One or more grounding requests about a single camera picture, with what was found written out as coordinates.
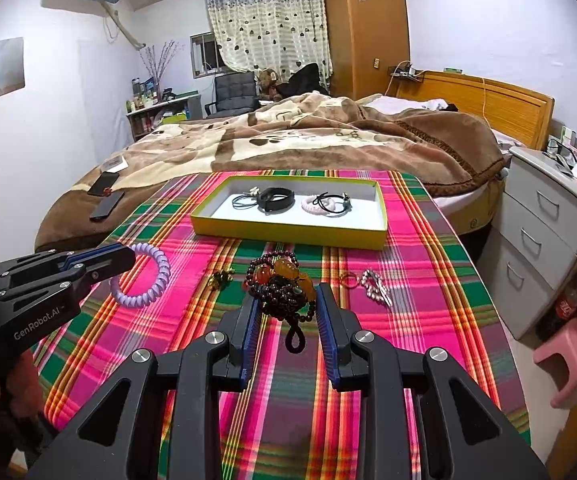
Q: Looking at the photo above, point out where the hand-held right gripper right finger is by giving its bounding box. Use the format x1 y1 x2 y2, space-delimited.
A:
317 282 552 480

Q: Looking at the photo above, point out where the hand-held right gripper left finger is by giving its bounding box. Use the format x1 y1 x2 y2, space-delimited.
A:
26 296 262 480

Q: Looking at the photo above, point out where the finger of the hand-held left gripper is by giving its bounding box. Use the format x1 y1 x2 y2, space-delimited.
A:
0 259 138 307
0 241 138 283

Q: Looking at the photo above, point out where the dark bead bracelet amber pendant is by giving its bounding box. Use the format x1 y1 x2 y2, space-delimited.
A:
246 251 319 354

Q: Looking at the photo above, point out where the purple spiral hair tie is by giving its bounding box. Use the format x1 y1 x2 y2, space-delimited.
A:
109 242 172 308

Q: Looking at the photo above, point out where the yellow shallow box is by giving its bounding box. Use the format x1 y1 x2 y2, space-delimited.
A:
190 176 389 251

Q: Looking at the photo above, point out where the white spiral hair tie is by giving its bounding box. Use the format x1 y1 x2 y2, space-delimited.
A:
301 195 342 218

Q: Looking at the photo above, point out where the black hair elastic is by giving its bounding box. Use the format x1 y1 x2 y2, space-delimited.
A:
313 191 353 218

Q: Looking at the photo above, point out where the black wrist band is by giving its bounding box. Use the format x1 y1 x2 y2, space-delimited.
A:
257 186 293 213

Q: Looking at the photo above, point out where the thin grey hair elastic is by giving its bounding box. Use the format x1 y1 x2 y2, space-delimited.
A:
232 186 265 209

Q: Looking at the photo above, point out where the person's left forearm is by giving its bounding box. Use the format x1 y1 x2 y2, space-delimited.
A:
0 350 39 466

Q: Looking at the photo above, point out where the black phone red mark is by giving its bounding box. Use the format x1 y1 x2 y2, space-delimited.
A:
88 171 119 196

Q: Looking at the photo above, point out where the pink green plaid tablecloth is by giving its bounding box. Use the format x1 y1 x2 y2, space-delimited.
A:
33 169 532 480

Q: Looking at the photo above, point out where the group of bottles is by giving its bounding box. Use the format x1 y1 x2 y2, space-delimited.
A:
127 76 163 111

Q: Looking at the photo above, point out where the white desk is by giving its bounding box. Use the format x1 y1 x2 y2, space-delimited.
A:
126 91 204 142

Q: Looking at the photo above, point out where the brown printed blanket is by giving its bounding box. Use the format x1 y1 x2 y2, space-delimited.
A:
33 92 512 253

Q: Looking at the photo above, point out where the dried branch bouquet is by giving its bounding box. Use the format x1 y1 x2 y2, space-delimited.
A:
141 41 183 86

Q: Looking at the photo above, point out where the grey chair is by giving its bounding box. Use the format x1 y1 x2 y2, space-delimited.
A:
204 72 259 118

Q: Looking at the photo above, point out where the window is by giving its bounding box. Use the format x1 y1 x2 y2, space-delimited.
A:
190 32 229 79

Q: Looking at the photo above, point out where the air conditioner pipe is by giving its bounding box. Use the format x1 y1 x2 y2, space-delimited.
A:
99 2 146 51

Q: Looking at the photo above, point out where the grey nightstand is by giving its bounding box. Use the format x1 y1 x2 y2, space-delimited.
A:
483 146 577 341

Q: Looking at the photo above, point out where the brown teddy bear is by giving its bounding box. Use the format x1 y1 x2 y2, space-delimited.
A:
258 67 282 102

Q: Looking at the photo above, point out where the cola bottle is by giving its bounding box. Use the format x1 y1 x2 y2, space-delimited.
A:
553 290 577 331

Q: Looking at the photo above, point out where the white pillow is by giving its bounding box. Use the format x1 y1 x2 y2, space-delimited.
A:
366 94 449 113

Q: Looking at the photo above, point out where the pink plastic stool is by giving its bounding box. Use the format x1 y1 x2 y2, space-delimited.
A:
533 319 577 408

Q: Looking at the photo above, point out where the black jacket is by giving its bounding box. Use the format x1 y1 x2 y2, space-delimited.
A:
278 63 329 98

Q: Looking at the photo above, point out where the heart print curtain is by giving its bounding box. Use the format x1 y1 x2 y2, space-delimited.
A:
204 0 333 86

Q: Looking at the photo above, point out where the wooden bed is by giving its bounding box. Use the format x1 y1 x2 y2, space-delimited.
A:
389 70 555 236

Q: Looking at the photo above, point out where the wooden wardrobe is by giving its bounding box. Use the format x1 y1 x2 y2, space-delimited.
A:
323 0 412 101

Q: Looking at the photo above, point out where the silver keychain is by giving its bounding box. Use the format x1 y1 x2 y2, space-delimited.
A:
361 269 394 307

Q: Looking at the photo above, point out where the silver wall poster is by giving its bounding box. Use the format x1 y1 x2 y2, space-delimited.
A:
0 37 25 105

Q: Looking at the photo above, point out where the wall shelf with chargers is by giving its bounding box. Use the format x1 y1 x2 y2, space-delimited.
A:
387 61 424 81

